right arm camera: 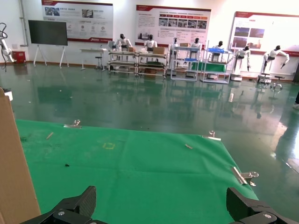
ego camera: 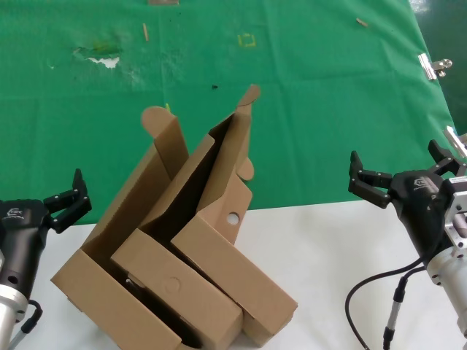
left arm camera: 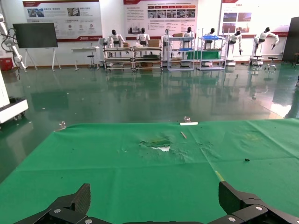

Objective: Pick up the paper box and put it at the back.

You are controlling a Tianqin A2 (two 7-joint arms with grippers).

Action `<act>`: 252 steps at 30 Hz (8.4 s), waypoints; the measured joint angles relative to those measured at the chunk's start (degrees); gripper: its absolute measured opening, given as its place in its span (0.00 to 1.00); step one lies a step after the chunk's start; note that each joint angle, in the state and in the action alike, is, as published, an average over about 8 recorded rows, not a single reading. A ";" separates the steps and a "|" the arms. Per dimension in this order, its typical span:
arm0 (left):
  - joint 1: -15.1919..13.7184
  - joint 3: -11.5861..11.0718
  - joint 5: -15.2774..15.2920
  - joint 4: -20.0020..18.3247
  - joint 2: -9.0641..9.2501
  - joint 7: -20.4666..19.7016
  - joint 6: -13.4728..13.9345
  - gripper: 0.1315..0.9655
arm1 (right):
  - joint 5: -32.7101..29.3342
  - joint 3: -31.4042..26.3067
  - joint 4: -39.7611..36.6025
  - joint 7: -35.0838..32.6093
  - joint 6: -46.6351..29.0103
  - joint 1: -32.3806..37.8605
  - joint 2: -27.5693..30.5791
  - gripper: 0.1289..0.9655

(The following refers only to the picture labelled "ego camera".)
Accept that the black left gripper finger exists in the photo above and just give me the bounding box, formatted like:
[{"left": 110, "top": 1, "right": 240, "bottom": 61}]
[{"left": 43, "top": 168, "right": 93, "bottom": 235}]

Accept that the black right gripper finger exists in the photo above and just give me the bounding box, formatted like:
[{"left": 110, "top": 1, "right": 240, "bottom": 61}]
[
  {"left": 427, "top": 139, "right": 467, "bottom": 180},
  {"left": 348, "top": 149, "right": 394, "bottom": 210}
]

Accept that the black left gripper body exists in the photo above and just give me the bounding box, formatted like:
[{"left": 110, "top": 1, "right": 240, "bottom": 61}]
[{"left": 0, "top": 198, "right": 50, "bottom": 296}]

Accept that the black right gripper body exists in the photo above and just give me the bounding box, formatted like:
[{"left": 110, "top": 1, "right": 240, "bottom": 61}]
[{"left": 388, "top": 170, "right": 455, "bottom": 263}]

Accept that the large open cardboard box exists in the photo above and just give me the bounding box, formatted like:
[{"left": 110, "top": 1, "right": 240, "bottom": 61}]
[{"left": 50, "top": 105, "right": 191, "bottom": 350}]

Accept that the cardboard box with pressed circle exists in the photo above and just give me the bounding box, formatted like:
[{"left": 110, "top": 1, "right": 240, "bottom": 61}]
[{"left": 110, "top": 133, "right": 244, "bottom": 350}]

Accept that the green table cloth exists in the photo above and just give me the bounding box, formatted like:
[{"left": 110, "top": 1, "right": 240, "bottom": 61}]
[{"left": 0, "top": 0, "right": 460, "bottom": 229}]

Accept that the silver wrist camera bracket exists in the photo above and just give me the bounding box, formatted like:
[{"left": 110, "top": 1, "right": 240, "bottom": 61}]
[{"left": 443, "top": 174, "right": 467, "bottom": 258}]

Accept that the grey left arm cable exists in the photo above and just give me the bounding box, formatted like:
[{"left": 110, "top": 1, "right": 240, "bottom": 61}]
[{"left": 7, "top": 298, "right": 44, "bottom": 350}]

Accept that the black looped cable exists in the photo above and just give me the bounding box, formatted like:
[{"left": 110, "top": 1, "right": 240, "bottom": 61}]
[{"left": 345, "top": 254, "right": 428, "bottom": 350}]

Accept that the cable with silver connector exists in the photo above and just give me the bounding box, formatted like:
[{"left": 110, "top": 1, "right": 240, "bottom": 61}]
[{"left": 382, "top": 275, "right": 409, "bottom": 350}]

